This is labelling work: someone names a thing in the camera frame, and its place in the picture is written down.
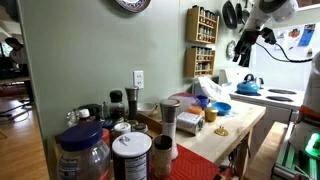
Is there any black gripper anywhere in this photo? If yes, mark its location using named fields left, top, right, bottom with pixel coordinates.
left=232, top=29, right=261, bottom=68

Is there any grey Vietnam coffee bag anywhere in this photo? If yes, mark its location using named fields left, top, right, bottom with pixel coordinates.
left=175, top=111, right=206, bottom=136

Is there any wooden tray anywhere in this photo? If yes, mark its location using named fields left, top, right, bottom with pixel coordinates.
left=136, top=108, right=164, bottom=135

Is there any white plastic bag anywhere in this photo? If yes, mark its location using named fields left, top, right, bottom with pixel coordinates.
left=191, top=76, right=231, bottom=104

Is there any large black frying pan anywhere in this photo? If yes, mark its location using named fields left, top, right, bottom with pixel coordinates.
left=221, top=0, right=238, bottom=30

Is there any small black hanging pan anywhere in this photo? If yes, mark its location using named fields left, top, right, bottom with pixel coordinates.
left=235, top=0, right=244, bottom=25
left=242, top=0, right=251, bottom=25

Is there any white electric stove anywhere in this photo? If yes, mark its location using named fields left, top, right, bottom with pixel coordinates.
left=218, top=68, right=306, bottom=111

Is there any blue bowl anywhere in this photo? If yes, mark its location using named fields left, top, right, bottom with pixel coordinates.
left=211, top=101, right=232, bottom=117

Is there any dark blue mug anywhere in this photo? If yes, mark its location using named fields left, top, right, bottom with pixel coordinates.
left=195, top=94, right=211, bottom=110

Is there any yellow cup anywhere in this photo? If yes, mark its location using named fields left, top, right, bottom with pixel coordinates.
left=204, top=106, right=219, bottom=123

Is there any orange round container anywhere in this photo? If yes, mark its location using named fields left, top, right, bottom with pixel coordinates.
left=187, top=105, right=204, bottom=117

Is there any blue paper sheet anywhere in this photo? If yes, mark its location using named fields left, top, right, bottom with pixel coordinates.
left=298, top=23, right=316, bottom=48

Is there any clear plastic bag pink zip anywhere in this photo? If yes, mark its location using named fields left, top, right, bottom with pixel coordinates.
left=168, top=92, right=203, bottom=115

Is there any small gold metal object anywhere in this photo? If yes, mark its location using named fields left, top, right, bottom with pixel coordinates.
left=213, top=125, right=230, bottom=137

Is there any tall salt grinder silver top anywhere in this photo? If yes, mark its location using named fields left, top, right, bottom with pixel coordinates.
left=159, top=98, right=181, bottom=160

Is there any red ribbed mat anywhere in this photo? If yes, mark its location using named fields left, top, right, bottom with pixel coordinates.
left=149, top=143, right=221, bottom=180

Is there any dark pepper grinder silver top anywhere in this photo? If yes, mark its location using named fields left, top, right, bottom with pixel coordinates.
left=124, top=86, right=140, bottom=122

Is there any small jar dark lid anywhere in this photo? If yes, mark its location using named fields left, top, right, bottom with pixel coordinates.
left=131, top=122, right=149, bottom=135

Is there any red-lid spice jar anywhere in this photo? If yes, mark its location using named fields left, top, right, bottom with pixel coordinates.
left=153, top=134, right=174, bottom=179

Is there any glass bottle black cap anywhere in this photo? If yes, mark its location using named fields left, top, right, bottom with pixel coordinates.
left=109, top=89, right=126, bottom=123

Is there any small jar white lid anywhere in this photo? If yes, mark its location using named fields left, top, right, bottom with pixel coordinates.
left=112, top=121, right=132, bottom=139

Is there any small thin clear bottle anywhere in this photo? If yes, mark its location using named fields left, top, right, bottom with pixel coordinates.
left=102, top=101, right=110, bottom=119

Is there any dark canister white lid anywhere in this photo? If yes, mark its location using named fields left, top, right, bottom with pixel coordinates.
left=111, top=131, right=153, bottom=180

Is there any jar with dark blue lid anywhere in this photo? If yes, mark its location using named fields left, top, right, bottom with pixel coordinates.
left=99, top=118, right=116, bottom=131

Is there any jar with red lid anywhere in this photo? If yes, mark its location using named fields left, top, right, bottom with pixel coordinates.
left=101, top=128, right=111, bottom=148

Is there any black kitchen container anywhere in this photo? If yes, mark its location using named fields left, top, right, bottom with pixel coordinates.
left=77, top=103, right=103, bottom=122

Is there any bottle with white cap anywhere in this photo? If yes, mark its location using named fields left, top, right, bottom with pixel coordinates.
left=77, top=108, right=92, bottom=124

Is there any clear glass jar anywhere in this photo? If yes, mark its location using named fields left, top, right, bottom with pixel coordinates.
left=65, top=109, right=79, bottom=128

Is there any large plastic jar blue lid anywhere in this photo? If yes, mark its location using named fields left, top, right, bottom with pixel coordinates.
left=57, top=121, right=112, bottom=180

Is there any person in white shirt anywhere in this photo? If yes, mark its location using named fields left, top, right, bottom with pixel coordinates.
left=4, top=37, right=34, bottom=103

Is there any round wall clock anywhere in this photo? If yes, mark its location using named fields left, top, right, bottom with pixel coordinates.
left=226, top=40, right=237, bottom=61

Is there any blue kettle black handle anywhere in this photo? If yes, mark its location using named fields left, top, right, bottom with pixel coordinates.
left=236, top=73, right=261, bottom=95

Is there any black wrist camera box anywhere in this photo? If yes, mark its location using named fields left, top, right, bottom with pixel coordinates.
left=260, top=27, right=277, bottom=46

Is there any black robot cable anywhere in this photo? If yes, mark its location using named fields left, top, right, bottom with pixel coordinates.
left=254, top=41, right=314, bottom=64

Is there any white wall outlet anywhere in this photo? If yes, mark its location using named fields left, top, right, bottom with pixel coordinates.
left=133, top=70, right=145, bottom=90

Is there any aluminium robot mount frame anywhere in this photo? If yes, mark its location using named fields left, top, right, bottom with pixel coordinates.
left=271, top=131, right=320, bottom=180

